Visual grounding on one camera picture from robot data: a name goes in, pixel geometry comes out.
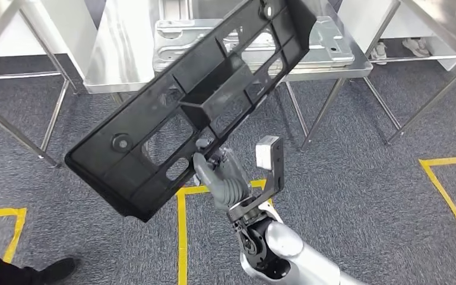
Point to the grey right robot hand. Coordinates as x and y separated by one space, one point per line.
228 167

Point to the black plastic frame part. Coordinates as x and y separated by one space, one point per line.
94 161

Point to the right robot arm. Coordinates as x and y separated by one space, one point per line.
291 251

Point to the stainless steel workbench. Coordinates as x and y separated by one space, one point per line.
122 59

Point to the yellow floor tape square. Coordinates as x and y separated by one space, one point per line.
181 236
448 160
15 236

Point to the stamped metal panel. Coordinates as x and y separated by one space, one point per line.
330 47

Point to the white sneaker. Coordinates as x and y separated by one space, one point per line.
378 53
416 47

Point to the white partition board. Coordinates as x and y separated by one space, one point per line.
369 15
70 31

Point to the person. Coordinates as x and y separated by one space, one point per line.
0 271

